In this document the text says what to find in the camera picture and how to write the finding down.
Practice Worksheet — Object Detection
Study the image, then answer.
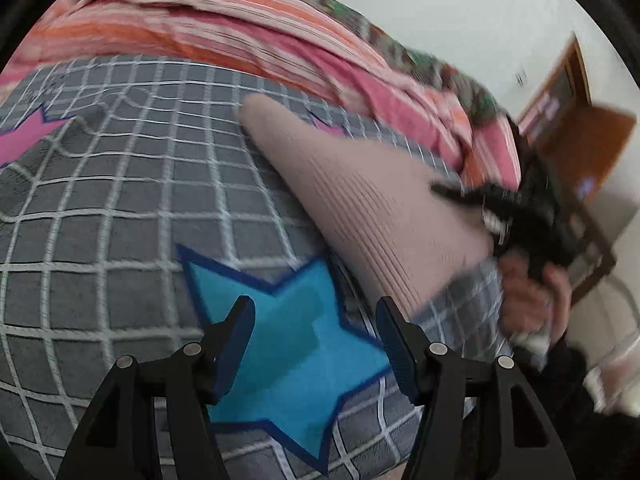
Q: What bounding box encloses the person's right hand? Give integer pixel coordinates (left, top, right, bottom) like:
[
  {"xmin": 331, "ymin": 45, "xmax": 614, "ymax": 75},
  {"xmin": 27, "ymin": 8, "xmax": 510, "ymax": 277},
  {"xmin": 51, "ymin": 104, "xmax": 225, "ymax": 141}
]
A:
[{"xmin": 496, "ymin": 251, "xmax": 575, "ymax": 347}]

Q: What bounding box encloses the pink knit sweater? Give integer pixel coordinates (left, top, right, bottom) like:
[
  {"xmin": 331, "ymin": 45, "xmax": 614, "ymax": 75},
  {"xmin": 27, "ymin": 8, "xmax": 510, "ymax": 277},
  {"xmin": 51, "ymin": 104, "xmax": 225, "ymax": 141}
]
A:
[{"xmin": 240, "ymin": 94, "xmax": 501, "ymax": 322}]

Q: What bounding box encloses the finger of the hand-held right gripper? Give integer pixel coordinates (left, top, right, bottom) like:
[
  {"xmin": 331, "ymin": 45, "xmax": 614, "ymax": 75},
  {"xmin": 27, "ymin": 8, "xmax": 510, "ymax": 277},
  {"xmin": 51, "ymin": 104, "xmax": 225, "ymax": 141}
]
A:
[{"xmin": 431, "ymin": 181, "xmax": 521, "ymax": 241}]

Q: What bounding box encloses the brown wooden door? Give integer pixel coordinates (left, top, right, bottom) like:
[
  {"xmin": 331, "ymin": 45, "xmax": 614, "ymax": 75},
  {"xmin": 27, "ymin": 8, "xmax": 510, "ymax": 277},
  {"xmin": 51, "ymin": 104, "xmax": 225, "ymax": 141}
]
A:
[{"xmin": 515, "ymin": 32, "xmax": 640, "ymax": 307}]

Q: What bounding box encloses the pink orange striped quilt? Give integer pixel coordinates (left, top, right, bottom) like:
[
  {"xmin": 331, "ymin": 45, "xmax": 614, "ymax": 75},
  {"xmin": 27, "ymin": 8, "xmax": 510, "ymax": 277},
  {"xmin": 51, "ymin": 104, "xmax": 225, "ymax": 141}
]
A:
[{"xmin": 0, "ymin": 0, "xmax": 523, "ymax": 192}]

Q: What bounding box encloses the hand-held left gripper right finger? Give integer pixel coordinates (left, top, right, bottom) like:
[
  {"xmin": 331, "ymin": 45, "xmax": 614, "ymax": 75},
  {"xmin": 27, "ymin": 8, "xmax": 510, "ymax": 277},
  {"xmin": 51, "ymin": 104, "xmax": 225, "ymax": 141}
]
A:
[{"xmin": 375, "ymin": 296, "xmax": 578, "ymax": 480}]

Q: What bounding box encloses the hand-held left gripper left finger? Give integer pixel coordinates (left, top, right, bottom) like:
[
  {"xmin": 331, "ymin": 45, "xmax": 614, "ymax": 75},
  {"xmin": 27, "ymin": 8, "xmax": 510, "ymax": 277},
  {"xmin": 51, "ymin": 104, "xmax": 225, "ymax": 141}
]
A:
[{"xmin": 55, "ymin": 295, "xmax": 257, "ymax": 480}]

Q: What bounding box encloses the floral patchwork blanket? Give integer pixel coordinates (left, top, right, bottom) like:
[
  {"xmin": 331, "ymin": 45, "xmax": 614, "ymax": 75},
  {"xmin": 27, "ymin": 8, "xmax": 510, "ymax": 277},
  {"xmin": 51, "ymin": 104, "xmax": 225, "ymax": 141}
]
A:
[{"xmin": 320, "ymin": 0, "xmax": 521, "ymax": 133}]

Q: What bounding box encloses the grey checked bed sheet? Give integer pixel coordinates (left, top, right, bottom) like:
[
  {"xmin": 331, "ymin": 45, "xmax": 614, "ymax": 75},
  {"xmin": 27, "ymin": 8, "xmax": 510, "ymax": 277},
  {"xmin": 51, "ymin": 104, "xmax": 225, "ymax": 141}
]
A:
[{"xmin": 0, "ymin": 55, "xmax": 548, "ymax": 480}]

